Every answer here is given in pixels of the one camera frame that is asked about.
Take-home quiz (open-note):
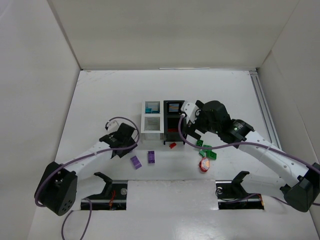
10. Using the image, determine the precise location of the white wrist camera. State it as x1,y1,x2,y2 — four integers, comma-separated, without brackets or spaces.
105,120,120,132
180,101,199,124

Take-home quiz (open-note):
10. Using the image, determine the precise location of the red lego with cyan decoration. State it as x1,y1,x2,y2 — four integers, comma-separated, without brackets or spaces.
167,128,178,133

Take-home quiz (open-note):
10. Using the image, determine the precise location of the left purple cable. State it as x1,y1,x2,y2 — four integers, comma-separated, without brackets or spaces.
33,116,141,240

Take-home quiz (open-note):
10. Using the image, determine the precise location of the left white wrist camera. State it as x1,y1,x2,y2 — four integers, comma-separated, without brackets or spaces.
105,120,120,132

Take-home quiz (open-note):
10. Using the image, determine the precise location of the small red lego brick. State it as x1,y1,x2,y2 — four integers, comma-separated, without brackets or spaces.
169,142,177,149

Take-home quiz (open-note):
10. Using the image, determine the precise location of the white two-bin container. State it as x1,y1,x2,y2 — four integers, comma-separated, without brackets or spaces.
140,100,164,141

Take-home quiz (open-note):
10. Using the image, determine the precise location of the purple lego brick upside-down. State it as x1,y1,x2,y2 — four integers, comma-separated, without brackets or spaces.
147,150,155,164

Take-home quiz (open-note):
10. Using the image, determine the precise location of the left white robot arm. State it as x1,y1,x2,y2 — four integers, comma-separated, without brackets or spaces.
34,117,140,216

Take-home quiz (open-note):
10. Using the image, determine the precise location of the black two-bin container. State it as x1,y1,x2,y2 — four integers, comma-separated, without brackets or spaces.
163,100,185,145

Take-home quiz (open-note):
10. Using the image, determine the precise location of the cyan long lego brick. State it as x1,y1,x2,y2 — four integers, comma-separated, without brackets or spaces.
145,107,153,114

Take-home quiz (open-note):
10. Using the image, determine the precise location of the red flower lego piece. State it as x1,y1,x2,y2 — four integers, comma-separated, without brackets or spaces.
199,157,210,173

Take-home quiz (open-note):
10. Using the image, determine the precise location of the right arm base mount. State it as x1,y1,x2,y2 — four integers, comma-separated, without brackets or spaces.
215,171,265,210

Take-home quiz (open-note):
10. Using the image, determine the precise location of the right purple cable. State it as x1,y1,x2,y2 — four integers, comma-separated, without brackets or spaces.
178,113,320,207

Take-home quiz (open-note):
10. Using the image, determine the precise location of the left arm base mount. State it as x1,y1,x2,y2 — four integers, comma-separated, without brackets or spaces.
77,172,128,211

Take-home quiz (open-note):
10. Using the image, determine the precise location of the aluminium rail right side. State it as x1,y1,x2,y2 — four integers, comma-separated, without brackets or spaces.
249,70,282,150

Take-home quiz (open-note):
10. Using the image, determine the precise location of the purple cable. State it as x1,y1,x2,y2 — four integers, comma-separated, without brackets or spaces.
178,113,320,207
33,116,141,240

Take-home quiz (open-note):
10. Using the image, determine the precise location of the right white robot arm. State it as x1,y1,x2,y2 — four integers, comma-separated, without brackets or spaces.
178,100,320,213

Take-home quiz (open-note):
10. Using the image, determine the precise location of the purple lego brick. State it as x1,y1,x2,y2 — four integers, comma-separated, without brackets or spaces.
130,156,142,170

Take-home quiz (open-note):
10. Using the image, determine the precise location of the green lego brick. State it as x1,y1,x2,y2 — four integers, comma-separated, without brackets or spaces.
202,144,213,152
206,151,217,161

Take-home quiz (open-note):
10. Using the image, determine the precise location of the dark green square lego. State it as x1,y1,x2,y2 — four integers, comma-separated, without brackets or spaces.
196,139,204,147

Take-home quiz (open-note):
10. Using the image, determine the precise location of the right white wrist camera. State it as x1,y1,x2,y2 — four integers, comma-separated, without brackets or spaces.
180,101,199,124

